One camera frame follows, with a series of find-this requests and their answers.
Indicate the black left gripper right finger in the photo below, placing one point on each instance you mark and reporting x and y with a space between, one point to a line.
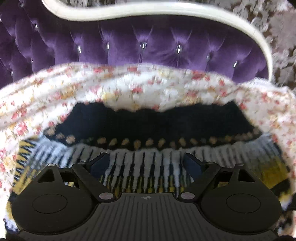
202 174

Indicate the purple tufted chaise sofa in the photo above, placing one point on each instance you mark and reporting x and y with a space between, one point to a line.
37 35

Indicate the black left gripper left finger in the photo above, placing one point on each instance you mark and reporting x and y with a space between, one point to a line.
89 174

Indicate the navy yellow patterned knit sweater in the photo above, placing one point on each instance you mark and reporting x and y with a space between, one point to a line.
146 148

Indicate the floral bed cover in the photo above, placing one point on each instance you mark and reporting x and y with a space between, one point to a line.
44 99

